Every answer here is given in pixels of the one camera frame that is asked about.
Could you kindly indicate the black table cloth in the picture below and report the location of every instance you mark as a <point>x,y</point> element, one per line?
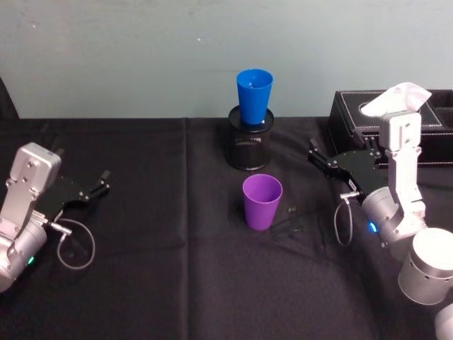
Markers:
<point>159,276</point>

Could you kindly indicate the white paper tissue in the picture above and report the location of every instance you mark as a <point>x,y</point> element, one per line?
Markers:
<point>396,97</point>

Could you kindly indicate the blue plastic cup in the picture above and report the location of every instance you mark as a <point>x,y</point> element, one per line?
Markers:
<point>254,95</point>

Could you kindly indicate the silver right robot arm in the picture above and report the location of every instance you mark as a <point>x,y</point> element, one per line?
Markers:
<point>403,212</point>

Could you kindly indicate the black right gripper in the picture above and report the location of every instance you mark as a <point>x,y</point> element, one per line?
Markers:
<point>361,170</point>

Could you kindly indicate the black mesh round holder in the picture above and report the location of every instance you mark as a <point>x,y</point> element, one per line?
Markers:
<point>249,148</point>

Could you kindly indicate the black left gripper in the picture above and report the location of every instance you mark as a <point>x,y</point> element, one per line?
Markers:
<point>62,196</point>

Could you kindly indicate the purple plastic cup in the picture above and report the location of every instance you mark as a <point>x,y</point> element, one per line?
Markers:
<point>261,209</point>

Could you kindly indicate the black leather tissue box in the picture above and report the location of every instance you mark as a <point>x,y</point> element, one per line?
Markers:
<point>348,110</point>

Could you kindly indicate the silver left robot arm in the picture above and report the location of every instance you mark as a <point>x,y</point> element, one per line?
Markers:
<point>24,198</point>

